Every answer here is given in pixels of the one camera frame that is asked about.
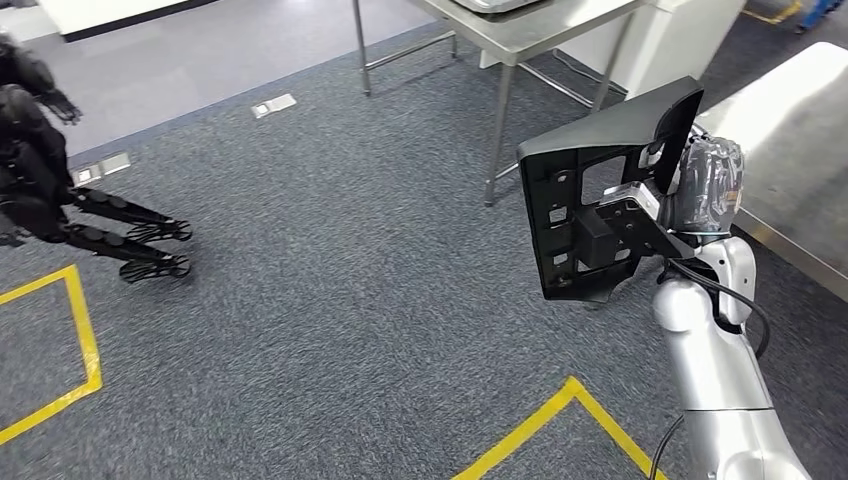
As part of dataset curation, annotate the black plastic frame part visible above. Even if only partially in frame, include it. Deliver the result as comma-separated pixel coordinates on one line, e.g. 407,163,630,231
516,76,706,305

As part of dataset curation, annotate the metal tray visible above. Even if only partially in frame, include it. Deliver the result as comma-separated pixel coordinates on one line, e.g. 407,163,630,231
453,0,551,16

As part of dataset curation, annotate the black camera cable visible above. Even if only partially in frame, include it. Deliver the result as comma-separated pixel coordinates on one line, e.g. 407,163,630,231
649,258,772,480

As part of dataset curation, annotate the metal floor socket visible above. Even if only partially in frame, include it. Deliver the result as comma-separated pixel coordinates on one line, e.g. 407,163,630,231
69,152,132,188
250,92,298,121

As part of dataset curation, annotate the steel table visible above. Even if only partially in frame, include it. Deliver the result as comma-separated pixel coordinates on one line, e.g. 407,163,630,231
351,0,654,208

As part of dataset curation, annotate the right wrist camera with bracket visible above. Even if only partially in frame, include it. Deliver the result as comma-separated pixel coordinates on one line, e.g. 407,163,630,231
574,182,697,270

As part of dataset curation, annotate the yellow floor tape square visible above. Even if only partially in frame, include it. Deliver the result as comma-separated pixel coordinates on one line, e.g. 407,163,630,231
453,376,667,480
0,264,104,446

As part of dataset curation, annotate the white counter with black base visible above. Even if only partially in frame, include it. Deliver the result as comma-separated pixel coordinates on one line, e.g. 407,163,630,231
36,0,220,42

